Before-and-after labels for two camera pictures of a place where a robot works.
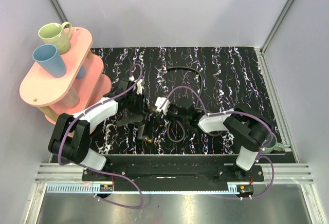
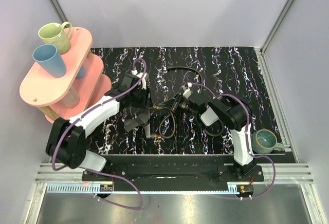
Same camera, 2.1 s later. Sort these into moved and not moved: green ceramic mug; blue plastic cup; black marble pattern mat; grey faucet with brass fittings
Moved: grey faucet with brass fittings
Not moved: black marble pattern mat; green ceramic mug; blue plastic cup
